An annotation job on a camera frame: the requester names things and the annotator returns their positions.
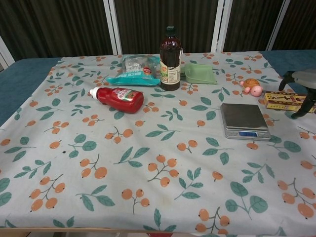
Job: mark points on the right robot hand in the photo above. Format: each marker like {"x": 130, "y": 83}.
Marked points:
{"x": 306, "y": 79}

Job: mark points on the yellow red small box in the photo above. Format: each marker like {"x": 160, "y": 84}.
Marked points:
{"x": 279, "y": 100}

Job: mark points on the grey kitchen scale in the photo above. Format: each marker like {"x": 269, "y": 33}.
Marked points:
{"x": 243, "y": 114}

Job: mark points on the dark slatted partition panel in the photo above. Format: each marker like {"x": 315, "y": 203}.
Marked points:
{"x": 49, "y": 24}
{"x": 301, "y": 24}
{"x": 251, "y": 24}
{"x": 143, "y": 24}

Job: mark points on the pink turtle toy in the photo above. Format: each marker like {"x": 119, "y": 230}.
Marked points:
{"x": 251, "y": 85}

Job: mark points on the green plastic scoop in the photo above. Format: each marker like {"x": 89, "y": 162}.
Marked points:
{"x": 200, "y": 74}

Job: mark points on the dark brown glass bottle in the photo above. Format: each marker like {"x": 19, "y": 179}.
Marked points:
{"x": 170, "y": 54}

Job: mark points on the teal snack bag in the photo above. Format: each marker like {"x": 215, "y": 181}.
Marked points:
{"x": 133, "y": 74}

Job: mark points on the floral patterned tablecloth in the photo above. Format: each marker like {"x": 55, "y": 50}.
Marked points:
{"x": 148, "y": 160}

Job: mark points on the red ketchup squeeze bottle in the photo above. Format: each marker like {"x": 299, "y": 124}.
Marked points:
{"x": 121, "y": 98}

